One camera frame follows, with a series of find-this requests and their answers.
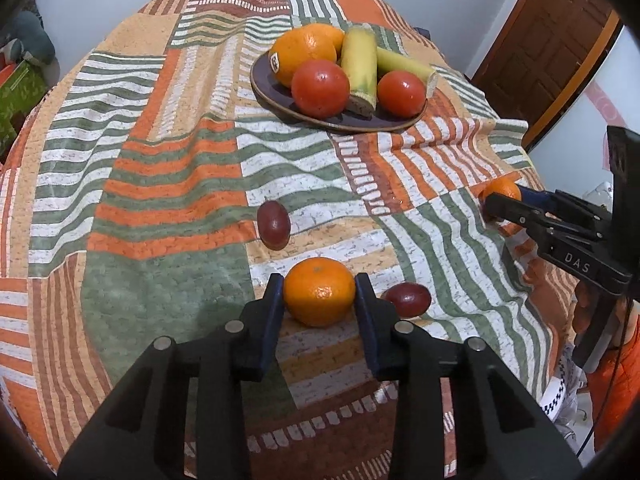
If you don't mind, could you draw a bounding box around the small mandarin orange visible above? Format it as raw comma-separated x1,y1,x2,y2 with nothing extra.
478,177,522,205

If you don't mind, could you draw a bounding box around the yellow green banana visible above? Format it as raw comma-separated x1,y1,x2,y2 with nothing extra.
341,26,378,117
376,48,438,99

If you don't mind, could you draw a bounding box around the dark red plum right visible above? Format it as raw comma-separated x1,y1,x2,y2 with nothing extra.
382,282,432,318

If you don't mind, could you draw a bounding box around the dark red plum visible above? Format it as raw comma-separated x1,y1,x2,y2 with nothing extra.
382,282,432,318
257,200,291,250

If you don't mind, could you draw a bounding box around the red tomato right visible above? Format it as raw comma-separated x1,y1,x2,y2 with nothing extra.
378,70,426,118

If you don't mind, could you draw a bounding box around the red tomato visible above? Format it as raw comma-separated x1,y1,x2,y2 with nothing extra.
291,60,350,119
378,70,426,118

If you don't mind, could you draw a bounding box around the brown wooden door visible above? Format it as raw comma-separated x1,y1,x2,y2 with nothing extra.
472,0,622,150

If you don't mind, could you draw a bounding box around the red tomato left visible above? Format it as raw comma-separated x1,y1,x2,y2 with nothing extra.
291,60,350,119

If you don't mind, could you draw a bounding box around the dark red plum left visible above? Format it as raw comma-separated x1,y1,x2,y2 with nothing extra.
257,200,291,250

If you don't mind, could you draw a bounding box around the striped patchwork bedspread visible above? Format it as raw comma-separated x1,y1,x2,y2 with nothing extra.
1,0,572,471

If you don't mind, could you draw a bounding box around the large plain orange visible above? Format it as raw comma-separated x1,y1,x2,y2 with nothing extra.
303,23,345,54

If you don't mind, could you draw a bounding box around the dark purple round plate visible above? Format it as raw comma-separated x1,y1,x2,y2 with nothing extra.
250,53,428,133

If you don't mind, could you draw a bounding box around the large orange with sticker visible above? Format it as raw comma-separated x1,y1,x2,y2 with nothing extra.
268,26,337,87

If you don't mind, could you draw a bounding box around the green storage box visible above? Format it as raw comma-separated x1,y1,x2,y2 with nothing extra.
0,61,48,157

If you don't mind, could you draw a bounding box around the grey plush toy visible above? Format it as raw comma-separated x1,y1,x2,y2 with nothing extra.
1,10,55,67

